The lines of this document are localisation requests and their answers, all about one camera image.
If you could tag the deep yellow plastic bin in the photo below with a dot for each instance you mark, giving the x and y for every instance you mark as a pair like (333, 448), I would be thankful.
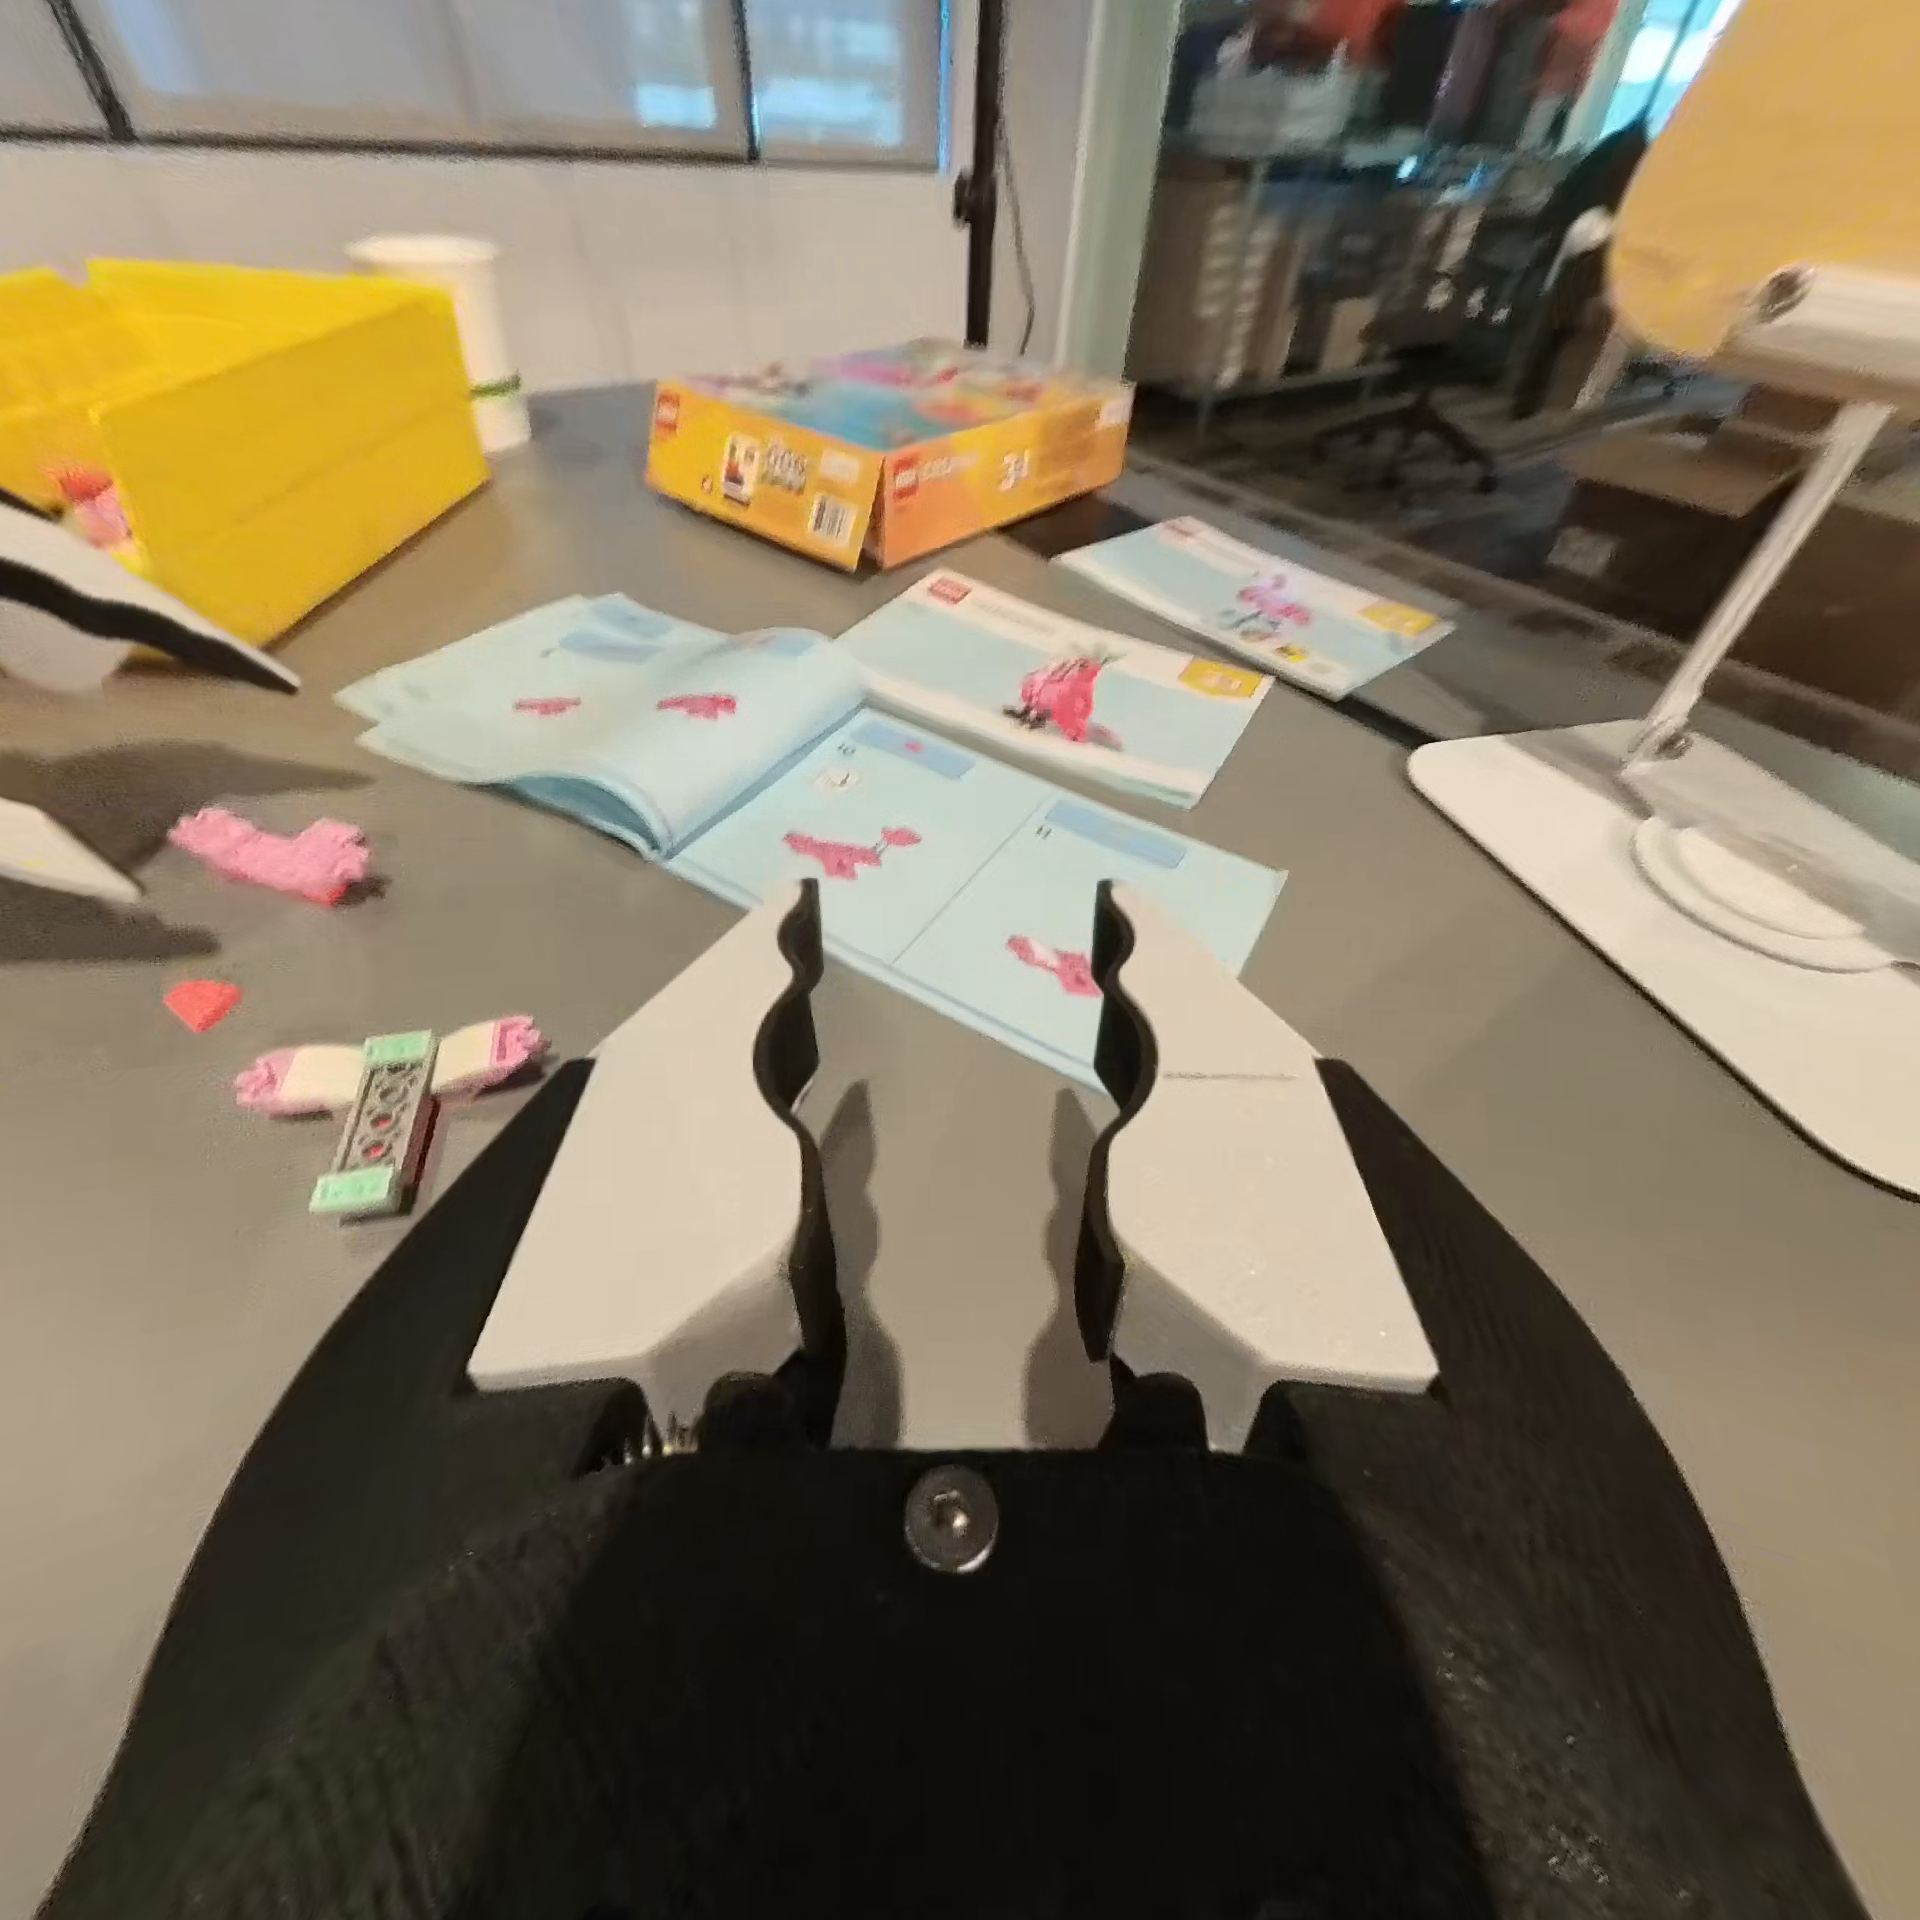
(300, 450)

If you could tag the small red brick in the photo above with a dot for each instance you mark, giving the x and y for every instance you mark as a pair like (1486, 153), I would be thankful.
(198, 1003)

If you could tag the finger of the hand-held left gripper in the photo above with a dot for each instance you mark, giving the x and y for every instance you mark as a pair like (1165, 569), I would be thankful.
(43, 848)
(60, 593)

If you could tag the pile of colourful toy bricks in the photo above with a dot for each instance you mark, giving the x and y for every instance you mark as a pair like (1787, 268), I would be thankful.
(99, 516)

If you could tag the pink brick assembly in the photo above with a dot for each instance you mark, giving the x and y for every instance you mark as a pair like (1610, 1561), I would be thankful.
(269, 856)

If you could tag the winged grey mint brick assembly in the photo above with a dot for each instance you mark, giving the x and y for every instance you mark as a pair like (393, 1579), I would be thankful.
(381, 1117)

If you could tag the grey framed window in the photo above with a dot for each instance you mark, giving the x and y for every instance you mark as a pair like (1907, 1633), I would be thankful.
(450, 76)

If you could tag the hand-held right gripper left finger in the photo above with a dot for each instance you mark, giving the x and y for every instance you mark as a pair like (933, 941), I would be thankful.
(660, 1201)

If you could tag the closed pale blue instruction booklet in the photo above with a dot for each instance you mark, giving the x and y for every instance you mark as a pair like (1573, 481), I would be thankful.
(1244, 600)
(1049, 675)

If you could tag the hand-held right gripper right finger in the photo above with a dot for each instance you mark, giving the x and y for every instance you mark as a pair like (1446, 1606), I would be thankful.
(1259, 1201)

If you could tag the open pale blue instruction booklet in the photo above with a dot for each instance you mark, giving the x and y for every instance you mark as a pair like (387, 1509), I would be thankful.
(675, 720)

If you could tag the white paper cup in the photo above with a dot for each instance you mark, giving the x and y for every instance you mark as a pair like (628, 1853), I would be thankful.
(464, 330)

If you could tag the yellow toy brick set box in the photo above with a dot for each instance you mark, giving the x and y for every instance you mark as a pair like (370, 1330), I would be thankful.
(900, 450)

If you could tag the black office chair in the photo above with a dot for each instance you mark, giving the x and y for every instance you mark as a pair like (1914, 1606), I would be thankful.
(1425, 404)

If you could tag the wooden top white stand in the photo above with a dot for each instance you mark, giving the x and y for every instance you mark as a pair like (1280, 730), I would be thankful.
(1546, 838)

